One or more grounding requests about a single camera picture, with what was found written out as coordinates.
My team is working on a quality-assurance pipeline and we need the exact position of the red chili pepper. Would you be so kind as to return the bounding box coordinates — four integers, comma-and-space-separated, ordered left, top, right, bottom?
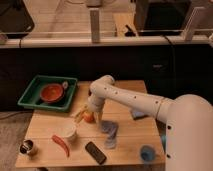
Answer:
51, 135, 70, 157

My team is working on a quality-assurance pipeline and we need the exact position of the white cup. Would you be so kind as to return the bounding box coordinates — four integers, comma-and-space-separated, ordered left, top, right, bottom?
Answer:
61, 123, 77, 142

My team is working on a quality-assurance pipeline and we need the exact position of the black monitor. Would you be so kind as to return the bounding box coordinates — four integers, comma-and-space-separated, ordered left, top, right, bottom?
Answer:
0, 0, 35, 39
134, 0, 191, 36

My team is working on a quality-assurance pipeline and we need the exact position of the white center post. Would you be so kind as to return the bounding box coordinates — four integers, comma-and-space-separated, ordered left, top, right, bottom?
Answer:
90, 8, 100, 43

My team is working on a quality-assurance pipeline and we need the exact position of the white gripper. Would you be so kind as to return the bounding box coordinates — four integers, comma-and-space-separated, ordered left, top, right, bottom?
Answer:
83, 95, 104, 124

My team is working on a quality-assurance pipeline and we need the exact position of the red bowl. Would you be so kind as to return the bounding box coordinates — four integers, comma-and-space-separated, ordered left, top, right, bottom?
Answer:
40, 83, 64, 103

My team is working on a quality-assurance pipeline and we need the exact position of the blue sponge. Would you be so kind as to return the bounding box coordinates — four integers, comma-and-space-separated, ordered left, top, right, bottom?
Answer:
131, 111, 146, 120

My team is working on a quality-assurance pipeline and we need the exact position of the red yellow apple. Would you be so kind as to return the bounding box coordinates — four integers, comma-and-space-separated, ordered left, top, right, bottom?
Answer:
83, 112, 94, 123

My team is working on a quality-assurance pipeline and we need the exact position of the blue plastic cup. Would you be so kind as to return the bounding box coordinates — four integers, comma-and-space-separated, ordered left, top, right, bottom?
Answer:
140, 145, 156, 163

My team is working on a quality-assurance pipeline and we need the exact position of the black remote control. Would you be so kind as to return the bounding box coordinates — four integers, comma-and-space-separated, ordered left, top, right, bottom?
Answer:
85, 142, 107, 165

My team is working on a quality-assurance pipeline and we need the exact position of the black monitor right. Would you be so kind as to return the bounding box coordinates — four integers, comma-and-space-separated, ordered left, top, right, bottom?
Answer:
134, 0, 191, 36

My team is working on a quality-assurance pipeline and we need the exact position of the black monitor left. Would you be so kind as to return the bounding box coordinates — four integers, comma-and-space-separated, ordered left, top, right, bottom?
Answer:
0, 0, 35, 39

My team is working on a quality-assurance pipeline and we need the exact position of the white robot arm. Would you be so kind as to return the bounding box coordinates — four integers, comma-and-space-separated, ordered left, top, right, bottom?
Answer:
87, 75, 213, 171

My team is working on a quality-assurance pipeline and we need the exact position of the green plastic tray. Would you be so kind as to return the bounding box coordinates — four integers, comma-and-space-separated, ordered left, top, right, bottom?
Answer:
18, 75, 78, 112

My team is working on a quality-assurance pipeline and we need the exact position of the white post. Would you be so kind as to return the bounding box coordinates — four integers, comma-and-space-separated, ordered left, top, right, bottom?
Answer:
90, 8, 100, 43
182, 7, 205, 41

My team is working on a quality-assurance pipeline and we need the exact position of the small metal cup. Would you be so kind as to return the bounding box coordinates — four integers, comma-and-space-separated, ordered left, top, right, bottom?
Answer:
19, 140, 37, 156

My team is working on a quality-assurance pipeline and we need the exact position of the white right post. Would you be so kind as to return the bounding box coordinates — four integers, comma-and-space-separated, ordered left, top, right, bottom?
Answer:
182, 7, 205, 41

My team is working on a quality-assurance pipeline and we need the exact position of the light blue cloth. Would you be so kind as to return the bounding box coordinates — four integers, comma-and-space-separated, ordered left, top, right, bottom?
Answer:
100, 120, 119, 149

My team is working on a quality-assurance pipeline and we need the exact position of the small item in tray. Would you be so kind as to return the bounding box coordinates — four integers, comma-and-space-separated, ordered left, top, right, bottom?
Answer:
62, 81, 69, 90

